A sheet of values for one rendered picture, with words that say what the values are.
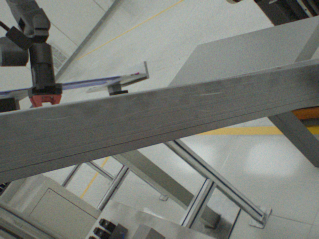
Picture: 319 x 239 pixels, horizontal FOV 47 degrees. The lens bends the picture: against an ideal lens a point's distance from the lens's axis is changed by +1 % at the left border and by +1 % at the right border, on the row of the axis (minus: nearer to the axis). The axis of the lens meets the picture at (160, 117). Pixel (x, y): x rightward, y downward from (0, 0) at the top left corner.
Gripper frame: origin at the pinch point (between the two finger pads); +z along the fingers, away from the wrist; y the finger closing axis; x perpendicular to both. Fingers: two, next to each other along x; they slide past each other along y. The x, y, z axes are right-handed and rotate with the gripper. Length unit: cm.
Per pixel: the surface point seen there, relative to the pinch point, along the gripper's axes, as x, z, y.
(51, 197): 20, 33, -86
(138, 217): 17.4, 27.2, 10.6
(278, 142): 109, 18, -21
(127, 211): 17.8, 26.6, 3.6
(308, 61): 31, -4, 55
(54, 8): 235, -292, -740
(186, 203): 63, 39, -33
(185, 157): 49, 16, -10
